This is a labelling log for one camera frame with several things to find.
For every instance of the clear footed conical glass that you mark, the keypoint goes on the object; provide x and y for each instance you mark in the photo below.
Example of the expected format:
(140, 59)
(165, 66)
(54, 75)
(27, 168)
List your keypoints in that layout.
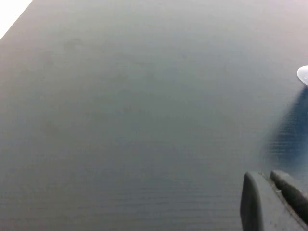
(303, 74)

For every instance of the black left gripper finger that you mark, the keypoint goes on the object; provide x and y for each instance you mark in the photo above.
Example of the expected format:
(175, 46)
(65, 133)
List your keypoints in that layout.
(269, 209)

